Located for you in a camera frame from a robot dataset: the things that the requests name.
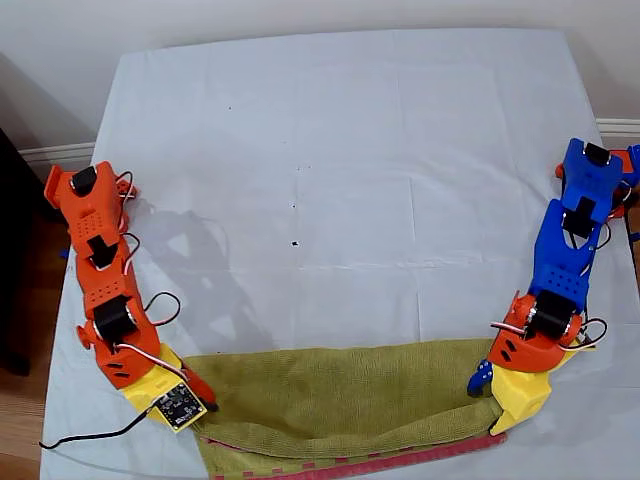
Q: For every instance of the green towel with pink borders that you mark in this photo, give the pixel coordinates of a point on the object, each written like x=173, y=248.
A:
x=325, y=380

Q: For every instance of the black cabinet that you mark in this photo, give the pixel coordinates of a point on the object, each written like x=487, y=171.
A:
x=15, y=250

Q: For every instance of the white plastic table cover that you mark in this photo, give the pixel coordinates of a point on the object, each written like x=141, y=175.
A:
x=320, y=125

